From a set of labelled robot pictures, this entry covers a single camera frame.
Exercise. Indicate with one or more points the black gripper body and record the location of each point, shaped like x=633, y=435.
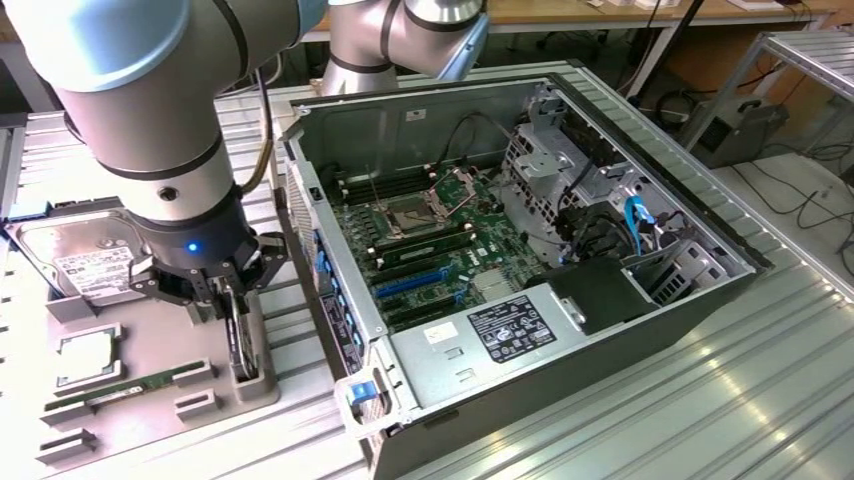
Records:
x=200, y=245

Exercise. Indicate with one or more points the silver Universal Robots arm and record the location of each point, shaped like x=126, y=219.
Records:
x=154, y=125

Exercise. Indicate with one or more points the grey parts rack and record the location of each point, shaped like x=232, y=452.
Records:
x=167, y=350

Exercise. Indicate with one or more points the silver hard disk drive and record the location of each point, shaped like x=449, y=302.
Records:
x=74, y=255

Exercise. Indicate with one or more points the blue expansion slot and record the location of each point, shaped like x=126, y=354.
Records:
x=410, y=282

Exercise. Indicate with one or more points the silver CPU chip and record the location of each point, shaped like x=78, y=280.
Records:
x=87, y=359

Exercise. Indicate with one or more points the green RAM stick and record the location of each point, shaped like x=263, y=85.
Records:
x=127, y=386

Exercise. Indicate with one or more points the installed black RAM stick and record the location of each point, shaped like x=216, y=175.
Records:
x=420, y=247

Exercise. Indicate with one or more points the CPU socket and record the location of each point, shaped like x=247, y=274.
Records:
x=416, y=215

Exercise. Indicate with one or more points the green motherboard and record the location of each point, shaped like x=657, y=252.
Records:
x=467, y=260

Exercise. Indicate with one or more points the blue case latch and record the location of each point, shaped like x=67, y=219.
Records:
x=363, y=391

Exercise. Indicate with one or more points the open metal socket cover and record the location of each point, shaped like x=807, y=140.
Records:
x=461, y=182

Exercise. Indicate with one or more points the silver chipset heatsink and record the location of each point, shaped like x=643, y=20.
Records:
x=493, y=284

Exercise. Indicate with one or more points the silver power supply unit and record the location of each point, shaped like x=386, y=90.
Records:
x=481, y=340

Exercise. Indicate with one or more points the metal disk bay cage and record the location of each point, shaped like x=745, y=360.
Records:
x=541, y=175

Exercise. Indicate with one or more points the black plastic fan shroud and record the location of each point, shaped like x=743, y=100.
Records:
x=594, y=295

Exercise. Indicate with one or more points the open black PC case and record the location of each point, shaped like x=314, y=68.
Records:
x=601, y=350

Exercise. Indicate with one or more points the wooden desk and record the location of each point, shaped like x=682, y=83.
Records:
x=667, y=12

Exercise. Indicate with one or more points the aluminium profile frame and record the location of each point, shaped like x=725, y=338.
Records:
x=814, y=60

